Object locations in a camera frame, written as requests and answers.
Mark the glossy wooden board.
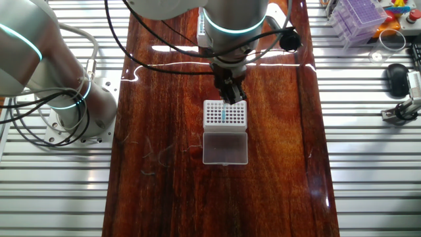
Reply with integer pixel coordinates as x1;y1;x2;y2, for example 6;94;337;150
101;0;340;237

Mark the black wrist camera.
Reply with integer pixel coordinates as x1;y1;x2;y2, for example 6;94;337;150
279;29;303;53

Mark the black keyboard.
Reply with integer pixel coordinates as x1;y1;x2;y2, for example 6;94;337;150
410;42;421;72

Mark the colourful plastic toy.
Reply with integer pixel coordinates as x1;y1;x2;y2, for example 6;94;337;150
384;0;412;16

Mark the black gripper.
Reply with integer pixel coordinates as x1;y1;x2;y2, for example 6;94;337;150
211;63;248;106

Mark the purple pipette tip box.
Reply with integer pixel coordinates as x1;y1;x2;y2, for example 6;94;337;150
328;0;388;50

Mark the clear plastic cup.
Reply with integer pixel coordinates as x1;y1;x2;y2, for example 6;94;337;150
367;28;407;64

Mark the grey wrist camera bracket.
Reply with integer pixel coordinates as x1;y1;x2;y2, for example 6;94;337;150
264;2;287;33

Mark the red emergency stop button box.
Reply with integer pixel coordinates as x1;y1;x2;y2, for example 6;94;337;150
396;9;421;36

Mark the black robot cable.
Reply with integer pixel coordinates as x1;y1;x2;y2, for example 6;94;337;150
0;0;297;147

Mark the grey cable with metal connector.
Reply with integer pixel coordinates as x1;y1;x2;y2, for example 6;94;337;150
57;22;100;82

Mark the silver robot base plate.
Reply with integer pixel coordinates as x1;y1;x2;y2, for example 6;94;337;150
44;77;121;149

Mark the black computer mouse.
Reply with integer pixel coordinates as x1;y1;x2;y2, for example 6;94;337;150
385;63;410;99

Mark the silver depth camera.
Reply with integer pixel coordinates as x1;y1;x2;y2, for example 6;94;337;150
406;70;421;99

